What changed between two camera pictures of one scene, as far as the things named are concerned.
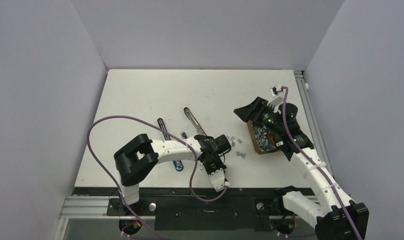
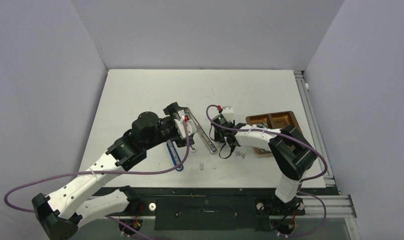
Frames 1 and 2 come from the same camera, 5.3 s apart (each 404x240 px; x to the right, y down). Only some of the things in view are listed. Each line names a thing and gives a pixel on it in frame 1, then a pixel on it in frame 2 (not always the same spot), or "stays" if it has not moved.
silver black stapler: (199, 128) stays
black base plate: (195, 209) stays
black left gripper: (220, 165) -> (172, 110)
